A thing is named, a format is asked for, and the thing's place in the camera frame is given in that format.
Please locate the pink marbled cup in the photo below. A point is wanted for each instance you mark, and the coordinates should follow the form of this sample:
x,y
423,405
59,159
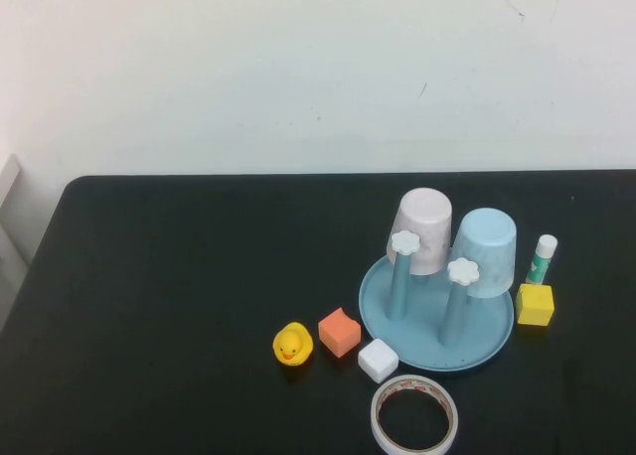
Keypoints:
x,y
427,216

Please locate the white double-sided tape roll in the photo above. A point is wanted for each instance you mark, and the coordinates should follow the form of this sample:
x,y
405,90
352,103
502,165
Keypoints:
x,y
382,435

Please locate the white green glue stick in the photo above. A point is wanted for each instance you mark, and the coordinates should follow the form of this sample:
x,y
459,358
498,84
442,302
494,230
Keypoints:
x,y
541,266

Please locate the yellow cube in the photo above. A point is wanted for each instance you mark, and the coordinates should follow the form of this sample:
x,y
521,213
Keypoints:
x,y
535,306

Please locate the white foam cube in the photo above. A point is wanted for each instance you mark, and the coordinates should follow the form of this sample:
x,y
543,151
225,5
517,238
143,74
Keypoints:
x,y
377,359

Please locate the orange foam cube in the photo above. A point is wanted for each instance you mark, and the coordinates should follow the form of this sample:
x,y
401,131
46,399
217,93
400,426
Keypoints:
x,y
340,333

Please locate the white board beside table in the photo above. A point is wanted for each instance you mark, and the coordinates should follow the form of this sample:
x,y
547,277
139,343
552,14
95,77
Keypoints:
x,y
10,182

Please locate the yellow rubber duck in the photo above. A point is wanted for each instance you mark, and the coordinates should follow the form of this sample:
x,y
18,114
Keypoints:
x,y
292,348

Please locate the light blue marbled cup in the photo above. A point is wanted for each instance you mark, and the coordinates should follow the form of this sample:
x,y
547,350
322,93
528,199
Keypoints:
x,y
489,251

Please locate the blue cup stand with pegs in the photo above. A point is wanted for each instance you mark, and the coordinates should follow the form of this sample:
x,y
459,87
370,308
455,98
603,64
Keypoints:
x,y
422,336

